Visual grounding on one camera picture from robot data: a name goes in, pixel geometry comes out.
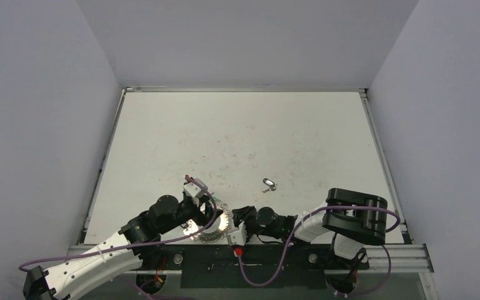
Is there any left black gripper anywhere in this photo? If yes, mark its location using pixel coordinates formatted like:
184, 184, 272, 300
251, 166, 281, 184
159, 194, 223, 234

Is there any key with black head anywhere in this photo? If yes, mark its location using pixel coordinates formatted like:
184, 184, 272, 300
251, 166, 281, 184
262, 178, 276, 193

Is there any metal disc with keyrings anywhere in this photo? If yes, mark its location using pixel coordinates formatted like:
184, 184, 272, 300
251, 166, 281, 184
190, 197, 233, 243

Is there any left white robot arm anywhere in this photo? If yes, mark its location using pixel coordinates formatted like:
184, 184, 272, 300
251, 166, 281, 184
22, 195, 222, 299

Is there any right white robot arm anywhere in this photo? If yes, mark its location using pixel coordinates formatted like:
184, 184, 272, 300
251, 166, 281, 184
232, 188, 388, 268

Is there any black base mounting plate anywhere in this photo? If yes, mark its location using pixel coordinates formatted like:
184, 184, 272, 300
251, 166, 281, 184
139, 244, 369, 289

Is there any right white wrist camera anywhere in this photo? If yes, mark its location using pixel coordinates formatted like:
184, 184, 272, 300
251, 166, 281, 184
226, 221, 247, 258

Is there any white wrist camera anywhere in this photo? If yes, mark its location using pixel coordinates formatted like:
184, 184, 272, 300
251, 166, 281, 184
226, 221, 247, 258
183, 175, 209, 206

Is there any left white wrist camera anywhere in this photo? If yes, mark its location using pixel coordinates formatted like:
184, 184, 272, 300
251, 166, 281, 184
183, 175, 209, 206

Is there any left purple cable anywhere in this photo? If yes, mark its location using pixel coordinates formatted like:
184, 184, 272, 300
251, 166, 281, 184
18, 177, 219, 273

